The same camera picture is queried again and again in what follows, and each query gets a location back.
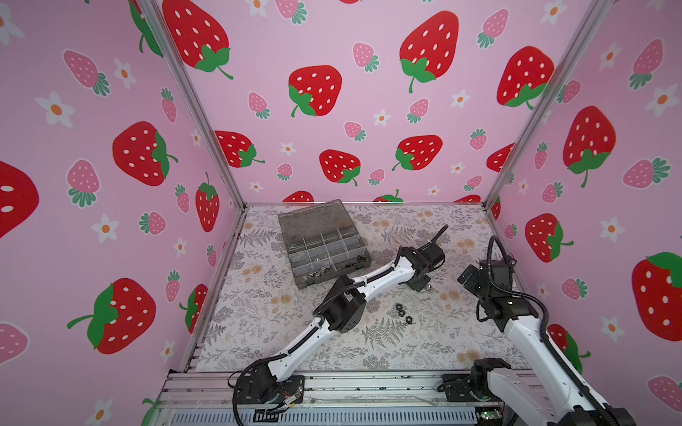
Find silver wing nut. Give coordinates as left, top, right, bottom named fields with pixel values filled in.
left=308, top=267, right=328, bottom=279

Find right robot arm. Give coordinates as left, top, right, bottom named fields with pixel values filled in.
left=439, top=235, right=635, bottom=425

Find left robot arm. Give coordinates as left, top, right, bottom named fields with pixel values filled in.
left=233, top=226, right=448, bottom=405

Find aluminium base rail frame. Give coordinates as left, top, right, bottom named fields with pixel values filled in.
left=146, top=369, right=555, bottom=426

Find clear plastic organizer box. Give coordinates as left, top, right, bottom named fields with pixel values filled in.
left=278, top=200, right=372, bottom=289

